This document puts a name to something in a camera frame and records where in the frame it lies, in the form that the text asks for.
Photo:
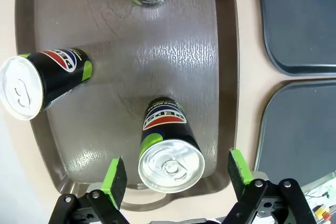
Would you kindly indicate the black plastic serving tray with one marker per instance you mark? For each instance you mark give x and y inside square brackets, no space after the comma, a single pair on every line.
[302,24]
[296,134]

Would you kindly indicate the brown plastic serving tray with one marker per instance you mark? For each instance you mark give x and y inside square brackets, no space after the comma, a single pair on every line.
[105,77]

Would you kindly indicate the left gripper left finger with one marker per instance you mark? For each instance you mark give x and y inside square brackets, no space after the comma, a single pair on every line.
[115,182]

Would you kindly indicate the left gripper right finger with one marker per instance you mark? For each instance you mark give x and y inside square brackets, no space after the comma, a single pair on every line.
[240,176]

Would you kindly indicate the yellow emergency stop box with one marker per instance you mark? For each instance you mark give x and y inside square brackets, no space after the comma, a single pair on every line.
[321,210]

